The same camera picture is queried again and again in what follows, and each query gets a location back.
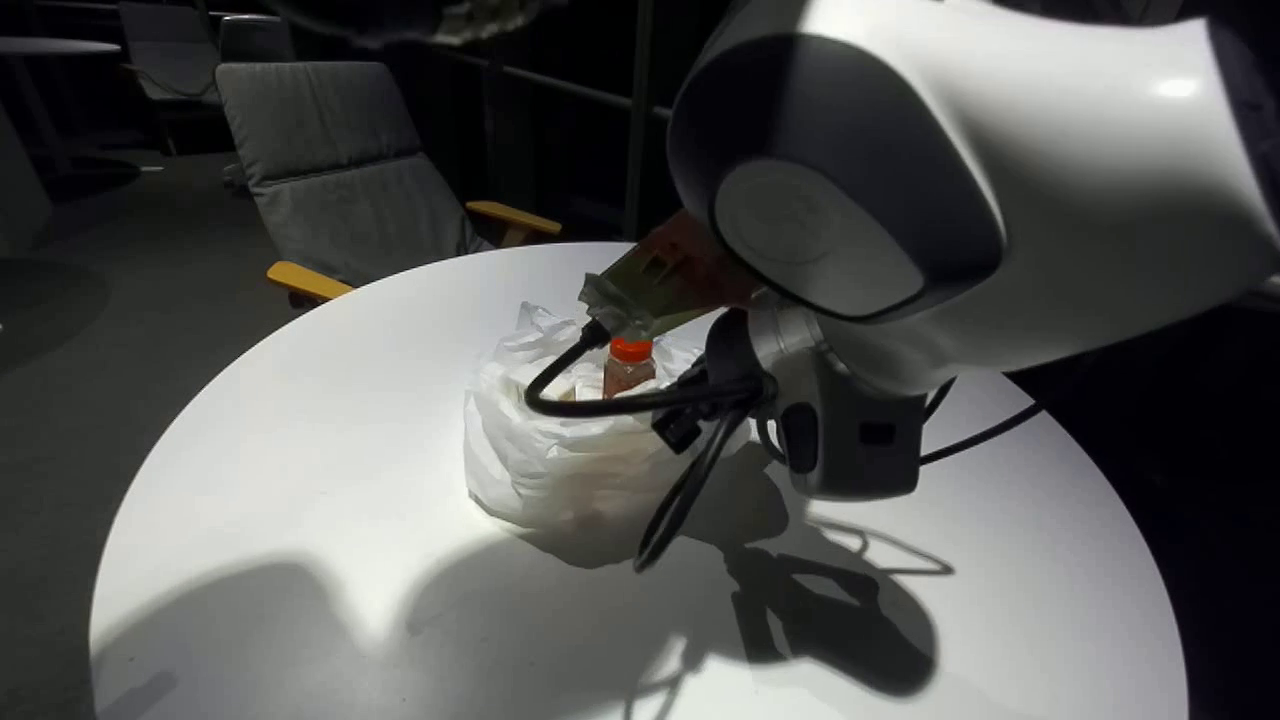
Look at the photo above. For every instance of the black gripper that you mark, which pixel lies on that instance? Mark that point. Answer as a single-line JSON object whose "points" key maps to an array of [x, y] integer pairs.
{"points": [[855, 427]]}

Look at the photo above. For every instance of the red-capped spice jar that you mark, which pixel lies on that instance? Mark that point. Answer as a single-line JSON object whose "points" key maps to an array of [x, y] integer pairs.
{"points": [[630, 366]]}

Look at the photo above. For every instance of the white plastic bag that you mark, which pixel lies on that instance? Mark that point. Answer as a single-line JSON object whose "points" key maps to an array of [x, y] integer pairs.
{"points": [[562, 465]]}

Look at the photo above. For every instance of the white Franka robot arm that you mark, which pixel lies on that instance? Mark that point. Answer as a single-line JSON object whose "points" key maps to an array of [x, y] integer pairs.
{"points": [[1012, 160]]}

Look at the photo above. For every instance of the horizontal metal railing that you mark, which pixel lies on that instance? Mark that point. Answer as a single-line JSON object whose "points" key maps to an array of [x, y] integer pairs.
{"points": [[562, 85]]}

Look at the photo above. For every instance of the grey armchair with wooden armrests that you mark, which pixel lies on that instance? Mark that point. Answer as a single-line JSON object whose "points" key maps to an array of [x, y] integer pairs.
{"points": [[332, 175]]}

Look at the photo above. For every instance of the grey background chair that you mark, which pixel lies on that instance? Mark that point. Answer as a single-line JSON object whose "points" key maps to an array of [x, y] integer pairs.
{"points": [[168, 54]]}

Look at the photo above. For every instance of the round dark background table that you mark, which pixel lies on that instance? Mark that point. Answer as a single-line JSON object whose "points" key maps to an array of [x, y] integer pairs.
{"points": [[55, 46]]}

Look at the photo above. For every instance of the thin vertical metal post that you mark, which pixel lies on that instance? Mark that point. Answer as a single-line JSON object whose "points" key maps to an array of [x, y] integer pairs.
{"points": [[644, 107]]}

